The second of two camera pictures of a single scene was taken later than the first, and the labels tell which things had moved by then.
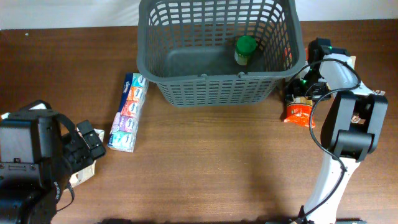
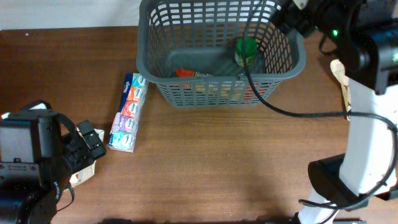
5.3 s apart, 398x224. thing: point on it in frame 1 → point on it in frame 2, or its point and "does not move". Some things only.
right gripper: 298,92 → 293,19
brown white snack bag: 89,170 does not move
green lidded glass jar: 245,46 does not move
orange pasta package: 300,112 → 188,87
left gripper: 85,155 does not move
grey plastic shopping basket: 219,53 does not move
